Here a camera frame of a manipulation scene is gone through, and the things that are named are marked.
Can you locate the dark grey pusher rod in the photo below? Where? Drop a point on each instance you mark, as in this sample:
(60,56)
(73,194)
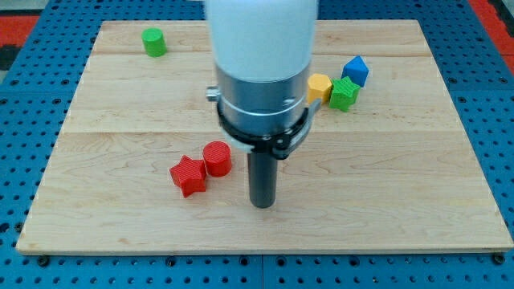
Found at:
(262,174)

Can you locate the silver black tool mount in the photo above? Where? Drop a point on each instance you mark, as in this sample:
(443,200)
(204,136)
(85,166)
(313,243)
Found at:
(269,117)

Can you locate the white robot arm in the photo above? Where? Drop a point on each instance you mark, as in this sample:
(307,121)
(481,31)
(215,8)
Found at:
(262,51)

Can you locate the red cylinder block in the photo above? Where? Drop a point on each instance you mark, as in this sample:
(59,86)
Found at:
(217,158)

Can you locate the yellow hexagon block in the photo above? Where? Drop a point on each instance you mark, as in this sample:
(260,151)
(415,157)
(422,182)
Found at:
(319,88)

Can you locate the red star block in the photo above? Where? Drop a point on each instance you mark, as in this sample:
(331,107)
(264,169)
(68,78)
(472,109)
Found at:
(189,175)

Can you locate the green star block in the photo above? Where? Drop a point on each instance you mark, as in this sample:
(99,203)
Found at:
(344,94)

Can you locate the blue pentagon block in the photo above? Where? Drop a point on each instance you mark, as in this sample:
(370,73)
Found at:
(356,70)

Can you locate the wooden board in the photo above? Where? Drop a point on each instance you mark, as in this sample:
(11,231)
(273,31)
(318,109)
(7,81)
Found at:
(395,174)

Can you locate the green cylinder block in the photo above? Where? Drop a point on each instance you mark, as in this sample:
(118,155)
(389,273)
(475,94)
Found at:
(153,42)

